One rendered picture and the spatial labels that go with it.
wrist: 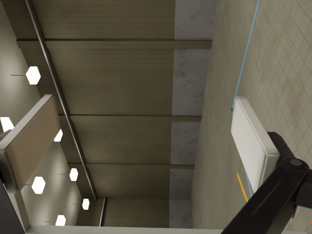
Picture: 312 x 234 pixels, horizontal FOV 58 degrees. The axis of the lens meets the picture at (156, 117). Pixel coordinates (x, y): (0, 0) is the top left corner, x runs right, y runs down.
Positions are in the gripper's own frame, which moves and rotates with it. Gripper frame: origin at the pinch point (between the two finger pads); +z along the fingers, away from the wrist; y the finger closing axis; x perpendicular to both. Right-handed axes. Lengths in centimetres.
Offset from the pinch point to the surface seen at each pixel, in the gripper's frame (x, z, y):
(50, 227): -250, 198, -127
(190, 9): -118, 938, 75
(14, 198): -199, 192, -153
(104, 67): -332, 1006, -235
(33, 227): -250, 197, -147
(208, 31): -189, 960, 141
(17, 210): -217, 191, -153
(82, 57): -289, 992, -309
